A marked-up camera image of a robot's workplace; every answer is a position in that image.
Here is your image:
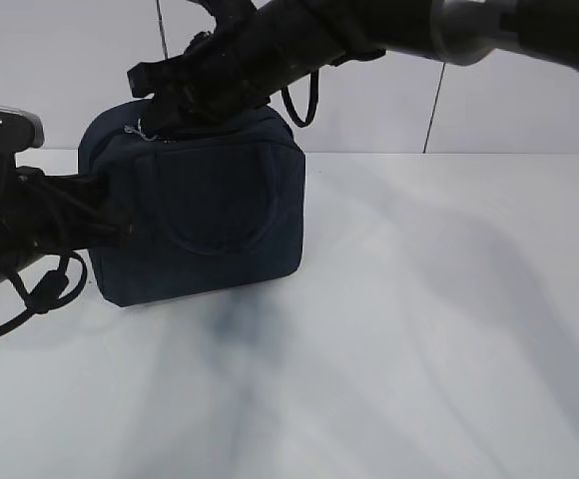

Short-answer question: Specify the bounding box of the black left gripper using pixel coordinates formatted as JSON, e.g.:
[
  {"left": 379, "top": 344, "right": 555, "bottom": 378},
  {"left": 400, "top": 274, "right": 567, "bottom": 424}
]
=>
[{"left": 0, "top": 167, "right": 133, "bottom": 256}]

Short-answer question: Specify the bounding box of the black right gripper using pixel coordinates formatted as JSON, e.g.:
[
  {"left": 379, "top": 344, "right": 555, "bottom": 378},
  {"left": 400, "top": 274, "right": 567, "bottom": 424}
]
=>
[{"left": 126, "top": 29, "right": 320, "bottom": 134}]

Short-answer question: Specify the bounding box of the silver zipper pull ring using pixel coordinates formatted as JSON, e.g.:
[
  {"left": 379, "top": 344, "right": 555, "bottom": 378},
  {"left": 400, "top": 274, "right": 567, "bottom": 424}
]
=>
[{"left": 124, "top": 122, "right": 159, "bottom": 144}]

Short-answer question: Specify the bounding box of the dark navy lunch bag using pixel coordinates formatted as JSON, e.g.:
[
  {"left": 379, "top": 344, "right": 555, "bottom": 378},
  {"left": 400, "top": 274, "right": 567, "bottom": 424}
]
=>
[{"left": 78, "top": 100, "right": 306, "bottom": 307}]

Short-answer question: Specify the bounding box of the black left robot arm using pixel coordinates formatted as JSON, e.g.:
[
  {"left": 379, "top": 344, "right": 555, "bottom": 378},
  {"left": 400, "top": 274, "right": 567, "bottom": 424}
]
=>
[{"left": 0, "top": 167, "right": 133, "bottom": 283}]

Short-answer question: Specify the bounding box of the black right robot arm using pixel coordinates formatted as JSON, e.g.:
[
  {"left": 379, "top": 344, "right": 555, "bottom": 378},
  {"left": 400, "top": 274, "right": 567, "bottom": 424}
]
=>
[{"left": 128, "top": 1, "right": 579, "bottom": 134}]

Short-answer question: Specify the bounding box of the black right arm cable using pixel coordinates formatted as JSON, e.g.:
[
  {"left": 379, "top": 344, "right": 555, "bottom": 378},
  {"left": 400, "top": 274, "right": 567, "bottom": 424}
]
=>
[{"left": 280, "top": 69, "right": 320, "bottom": 128}]

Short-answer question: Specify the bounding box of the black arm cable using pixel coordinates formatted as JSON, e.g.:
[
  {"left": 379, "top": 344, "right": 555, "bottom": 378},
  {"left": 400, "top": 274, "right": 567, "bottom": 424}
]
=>
[
  {"left": 0, "top": 248, "right": 89, "bottom": 348},
  {"left": 280, "top": 69, "right": 320, "bottom": 128}
]

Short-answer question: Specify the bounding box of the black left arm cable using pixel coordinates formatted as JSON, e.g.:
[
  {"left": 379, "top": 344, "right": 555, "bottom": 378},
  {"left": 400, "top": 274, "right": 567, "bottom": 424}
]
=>
[{"left": 0, "top": 248, "right": 89, "bottom": 348}]

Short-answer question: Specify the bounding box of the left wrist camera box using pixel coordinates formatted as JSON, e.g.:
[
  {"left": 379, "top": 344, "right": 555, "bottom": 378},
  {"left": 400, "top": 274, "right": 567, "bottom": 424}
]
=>
[{"left": 0, "top": 102, "right": 46, "bottom": 196}]

